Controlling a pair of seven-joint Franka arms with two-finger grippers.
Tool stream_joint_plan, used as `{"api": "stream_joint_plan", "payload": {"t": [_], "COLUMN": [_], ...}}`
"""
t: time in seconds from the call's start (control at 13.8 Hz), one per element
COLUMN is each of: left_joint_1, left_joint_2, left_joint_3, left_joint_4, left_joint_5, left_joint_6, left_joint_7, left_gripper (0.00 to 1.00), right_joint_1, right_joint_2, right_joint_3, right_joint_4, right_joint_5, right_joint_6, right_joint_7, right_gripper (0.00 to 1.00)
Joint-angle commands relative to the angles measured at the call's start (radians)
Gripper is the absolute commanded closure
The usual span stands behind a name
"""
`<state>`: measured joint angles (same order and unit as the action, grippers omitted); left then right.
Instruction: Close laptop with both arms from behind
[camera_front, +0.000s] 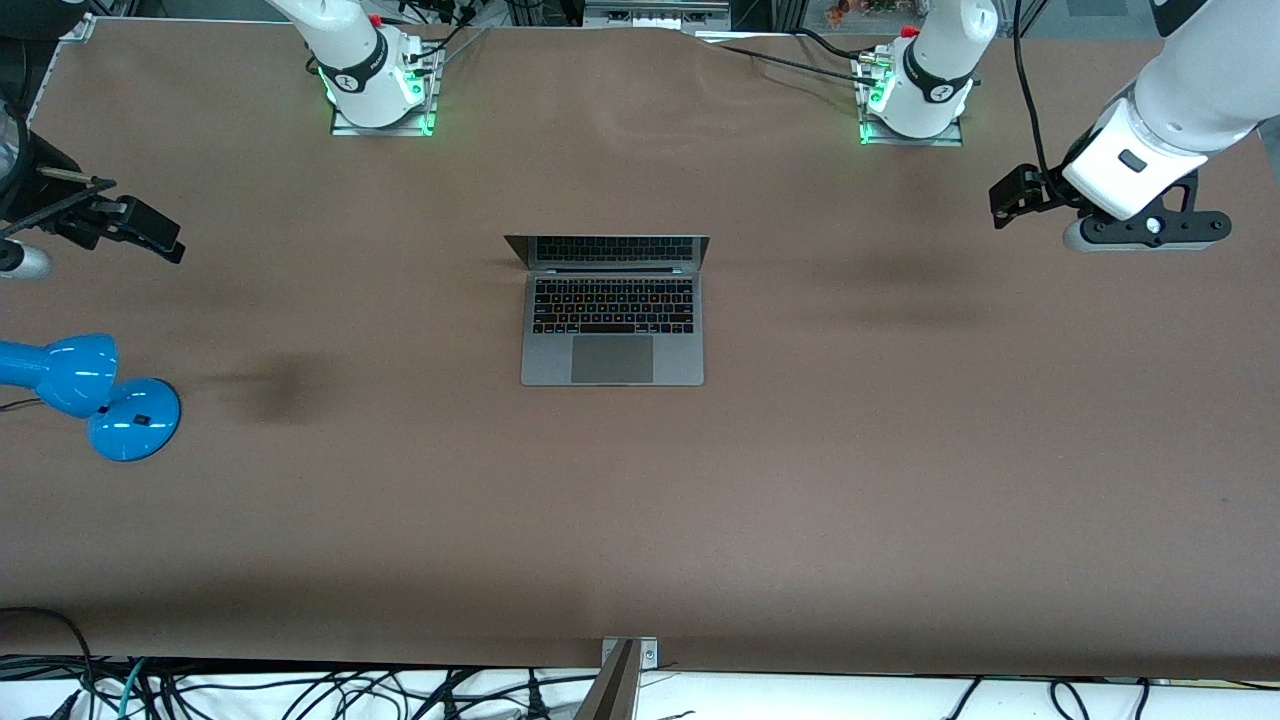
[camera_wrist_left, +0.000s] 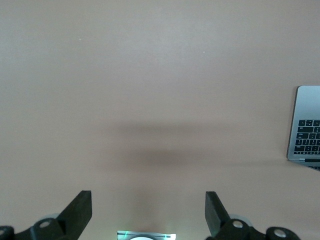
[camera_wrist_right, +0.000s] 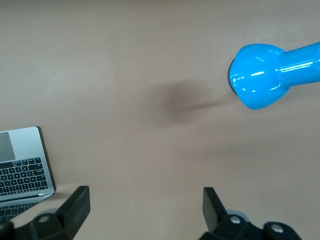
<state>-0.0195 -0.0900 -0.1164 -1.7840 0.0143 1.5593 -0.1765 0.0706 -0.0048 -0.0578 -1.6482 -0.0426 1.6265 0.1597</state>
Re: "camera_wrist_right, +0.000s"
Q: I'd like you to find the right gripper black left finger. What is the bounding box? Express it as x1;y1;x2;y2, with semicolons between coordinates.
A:
12;185;91;240

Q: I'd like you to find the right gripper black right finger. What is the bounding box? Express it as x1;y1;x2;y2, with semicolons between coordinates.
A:
199;186;301;240

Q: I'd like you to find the grey laptop with black keyboard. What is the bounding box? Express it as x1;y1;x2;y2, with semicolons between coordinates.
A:
0;126;57;222

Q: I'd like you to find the blue desk lamp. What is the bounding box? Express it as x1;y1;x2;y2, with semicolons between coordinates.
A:
228;41;320;111

